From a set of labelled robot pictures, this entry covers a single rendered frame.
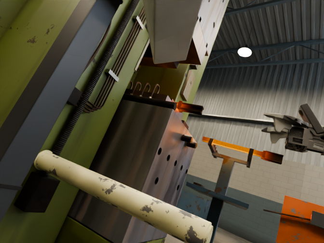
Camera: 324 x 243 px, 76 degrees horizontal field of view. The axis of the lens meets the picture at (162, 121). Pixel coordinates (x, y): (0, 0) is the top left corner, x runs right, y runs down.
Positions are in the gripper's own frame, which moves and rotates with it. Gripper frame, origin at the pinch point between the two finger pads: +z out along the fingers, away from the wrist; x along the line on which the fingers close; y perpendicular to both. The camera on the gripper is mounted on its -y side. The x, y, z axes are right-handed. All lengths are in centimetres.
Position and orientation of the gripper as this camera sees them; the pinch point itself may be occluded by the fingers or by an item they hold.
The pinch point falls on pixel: (262, 120)
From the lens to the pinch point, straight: 82.1
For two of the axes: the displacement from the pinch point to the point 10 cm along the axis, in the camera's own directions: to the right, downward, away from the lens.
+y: -3.5, 9.0, -2.7
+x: 3.6, 4.0, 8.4
